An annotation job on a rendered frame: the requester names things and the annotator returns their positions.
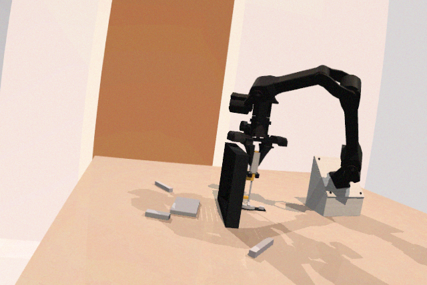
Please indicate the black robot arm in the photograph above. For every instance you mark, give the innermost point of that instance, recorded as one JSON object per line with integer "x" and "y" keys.
{"x": 265, "y": 88}

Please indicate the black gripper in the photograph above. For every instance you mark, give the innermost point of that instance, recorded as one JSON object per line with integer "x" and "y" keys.
{"x": 259, "y": 128}

